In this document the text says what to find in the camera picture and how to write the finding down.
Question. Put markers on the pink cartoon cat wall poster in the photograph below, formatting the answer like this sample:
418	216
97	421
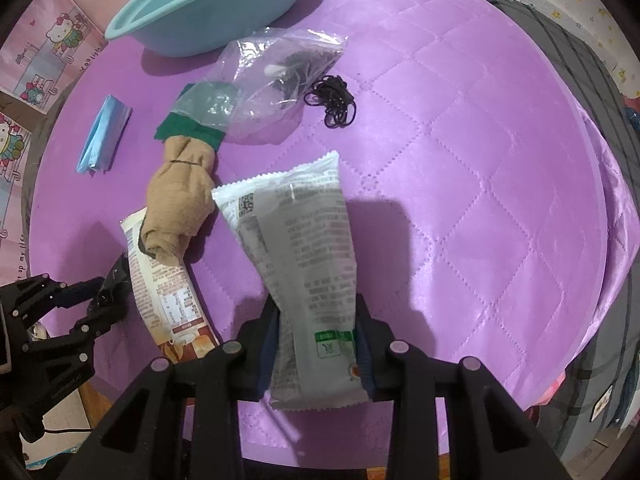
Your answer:
45	60

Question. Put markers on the tan sock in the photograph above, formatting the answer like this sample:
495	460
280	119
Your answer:
175	195

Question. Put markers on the light blue plastic basin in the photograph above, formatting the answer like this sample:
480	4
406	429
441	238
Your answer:
200	15

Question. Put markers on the purple quilted table cover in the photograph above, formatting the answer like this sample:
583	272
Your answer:
450	185

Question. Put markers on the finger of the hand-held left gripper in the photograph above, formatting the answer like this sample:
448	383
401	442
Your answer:
55	360
50	295

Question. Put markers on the white grey snack packet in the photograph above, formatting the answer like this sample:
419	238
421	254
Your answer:
310	260

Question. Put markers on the grey plaid quilt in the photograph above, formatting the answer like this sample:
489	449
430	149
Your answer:
575	70

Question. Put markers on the blue wrapper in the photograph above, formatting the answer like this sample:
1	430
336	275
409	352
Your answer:
102	135

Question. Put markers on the clear plastic bag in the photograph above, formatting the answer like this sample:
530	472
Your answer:
250	75

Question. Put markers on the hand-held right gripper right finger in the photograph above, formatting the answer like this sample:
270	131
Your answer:
365	360

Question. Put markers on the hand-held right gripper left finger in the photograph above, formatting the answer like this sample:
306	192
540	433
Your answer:
267	360

